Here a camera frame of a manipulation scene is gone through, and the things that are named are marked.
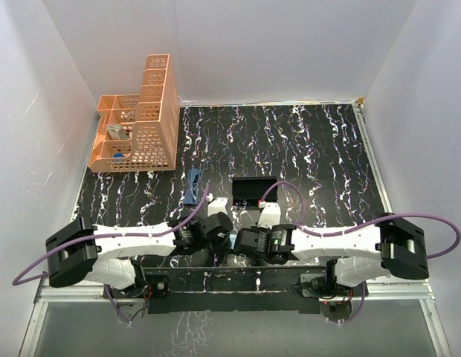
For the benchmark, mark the aluminium frame rail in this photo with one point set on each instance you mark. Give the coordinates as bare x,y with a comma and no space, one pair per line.
362,125

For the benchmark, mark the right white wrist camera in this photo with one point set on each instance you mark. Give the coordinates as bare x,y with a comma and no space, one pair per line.
270,214

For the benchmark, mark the black sunglasses case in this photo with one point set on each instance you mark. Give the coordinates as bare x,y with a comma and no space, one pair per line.
249,190

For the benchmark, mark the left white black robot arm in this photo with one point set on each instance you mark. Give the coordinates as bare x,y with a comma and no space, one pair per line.
97,253

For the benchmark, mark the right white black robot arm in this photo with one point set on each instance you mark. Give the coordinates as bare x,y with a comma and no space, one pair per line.
391,245

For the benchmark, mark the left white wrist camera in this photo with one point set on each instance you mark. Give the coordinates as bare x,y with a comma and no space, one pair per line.
218,205

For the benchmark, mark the grey white small box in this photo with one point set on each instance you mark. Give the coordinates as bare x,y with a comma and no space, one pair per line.
116,132

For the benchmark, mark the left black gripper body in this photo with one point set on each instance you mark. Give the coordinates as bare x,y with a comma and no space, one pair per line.
220,245

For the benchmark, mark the light blue cleaning cloth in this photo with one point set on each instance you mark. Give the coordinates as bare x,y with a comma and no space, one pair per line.
232,239

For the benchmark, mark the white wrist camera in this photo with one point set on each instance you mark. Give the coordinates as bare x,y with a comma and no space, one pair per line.
270,214
218,205

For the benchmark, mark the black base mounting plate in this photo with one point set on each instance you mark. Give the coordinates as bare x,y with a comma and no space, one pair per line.
249,289

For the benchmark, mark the orange plastic desk organizer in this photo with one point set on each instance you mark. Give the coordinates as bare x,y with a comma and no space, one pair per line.
150,118

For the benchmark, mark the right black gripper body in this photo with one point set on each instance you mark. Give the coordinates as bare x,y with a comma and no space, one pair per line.
258,230

